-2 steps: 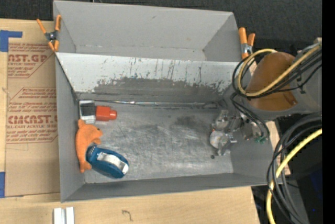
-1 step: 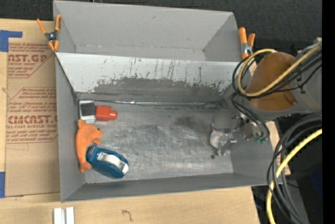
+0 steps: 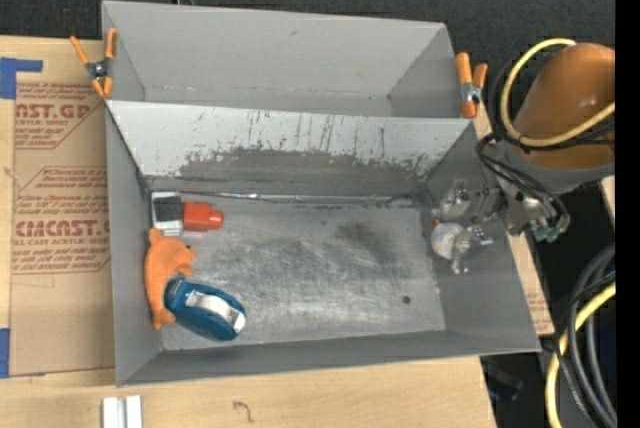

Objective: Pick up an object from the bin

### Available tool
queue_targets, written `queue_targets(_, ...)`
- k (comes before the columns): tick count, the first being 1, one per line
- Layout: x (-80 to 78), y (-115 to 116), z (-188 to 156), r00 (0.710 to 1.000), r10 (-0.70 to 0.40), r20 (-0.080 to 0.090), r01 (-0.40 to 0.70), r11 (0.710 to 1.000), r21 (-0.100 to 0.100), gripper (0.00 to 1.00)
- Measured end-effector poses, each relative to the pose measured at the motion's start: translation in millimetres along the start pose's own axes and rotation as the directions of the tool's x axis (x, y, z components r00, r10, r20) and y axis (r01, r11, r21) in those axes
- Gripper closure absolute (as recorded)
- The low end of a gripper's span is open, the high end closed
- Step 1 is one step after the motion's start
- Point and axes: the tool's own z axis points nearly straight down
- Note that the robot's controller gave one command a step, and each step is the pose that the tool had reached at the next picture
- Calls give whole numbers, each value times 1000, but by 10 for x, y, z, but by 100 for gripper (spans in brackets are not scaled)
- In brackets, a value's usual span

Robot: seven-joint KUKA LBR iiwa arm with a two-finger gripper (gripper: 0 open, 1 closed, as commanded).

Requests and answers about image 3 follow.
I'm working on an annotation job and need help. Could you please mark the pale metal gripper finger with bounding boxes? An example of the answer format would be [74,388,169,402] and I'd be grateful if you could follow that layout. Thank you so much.
[438,179,474,220]
[430,221,495,276]

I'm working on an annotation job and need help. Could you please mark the grey metal bin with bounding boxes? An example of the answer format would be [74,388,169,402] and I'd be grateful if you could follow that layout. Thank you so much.
[101,0,543,388]

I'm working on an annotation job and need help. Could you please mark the blue tape dispenser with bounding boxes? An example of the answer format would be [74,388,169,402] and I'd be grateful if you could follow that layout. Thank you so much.
[163,277,248,343]

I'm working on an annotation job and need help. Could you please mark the orange toy animal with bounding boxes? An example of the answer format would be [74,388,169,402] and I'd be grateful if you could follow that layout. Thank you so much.
[143,227,198,332]

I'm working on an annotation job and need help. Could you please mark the brown cardboard board, red print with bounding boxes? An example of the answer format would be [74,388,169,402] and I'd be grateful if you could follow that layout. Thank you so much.
[0,34,117,380]

